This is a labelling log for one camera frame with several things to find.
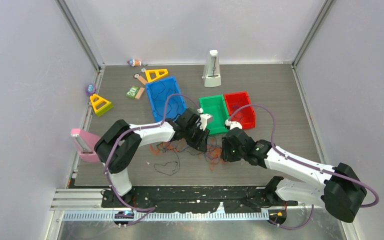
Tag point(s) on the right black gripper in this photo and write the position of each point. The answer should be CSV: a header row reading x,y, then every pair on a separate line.
x,y
226,156

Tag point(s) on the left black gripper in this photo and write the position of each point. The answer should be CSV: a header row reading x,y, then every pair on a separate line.
x,y
200,144

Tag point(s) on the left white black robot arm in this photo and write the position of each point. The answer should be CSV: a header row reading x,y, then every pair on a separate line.
x,y
117,147

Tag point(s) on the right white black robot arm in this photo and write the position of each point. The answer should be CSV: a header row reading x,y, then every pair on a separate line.
x,y
334,188

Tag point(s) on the red plastic bin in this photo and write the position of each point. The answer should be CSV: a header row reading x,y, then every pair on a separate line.
x,y
246,116

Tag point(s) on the green plastic bin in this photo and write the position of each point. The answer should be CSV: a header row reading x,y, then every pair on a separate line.
x,y
215,106

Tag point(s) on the blue plastic bin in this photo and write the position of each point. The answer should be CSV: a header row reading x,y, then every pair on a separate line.
x,y
158,91

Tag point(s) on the white metronome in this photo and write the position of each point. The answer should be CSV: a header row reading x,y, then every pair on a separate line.
x,y
211,74

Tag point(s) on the tan wooden block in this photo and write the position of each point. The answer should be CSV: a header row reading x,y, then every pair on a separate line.
x,y
139,93

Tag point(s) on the small colourful figurine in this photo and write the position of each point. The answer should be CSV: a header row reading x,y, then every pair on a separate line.
x,y
134,62

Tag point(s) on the yellow triangle toy on green block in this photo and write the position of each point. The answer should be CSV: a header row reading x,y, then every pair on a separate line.
x,y
100,105

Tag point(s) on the pink tape dispenser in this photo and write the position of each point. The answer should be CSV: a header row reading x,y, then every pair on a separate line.
x,y
85,143

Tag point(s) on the purple round toy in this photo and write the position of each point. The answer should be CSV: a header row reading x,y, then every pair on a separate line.
x,y
91,89

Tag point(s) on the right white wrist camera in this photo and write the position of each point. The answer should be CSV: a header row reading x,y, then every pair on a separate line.
x,y
230,125

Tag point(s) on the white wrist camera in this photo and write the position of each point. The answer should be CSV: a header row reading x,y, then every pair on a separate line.
x,y
204,119
230,125

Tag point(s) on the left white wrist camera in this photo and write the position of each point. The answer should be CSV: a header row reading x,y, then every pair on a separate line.
x,y
204,119

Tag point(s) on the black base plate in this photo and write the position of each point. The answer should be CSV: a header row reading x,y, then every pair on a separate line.
x,y
195,199

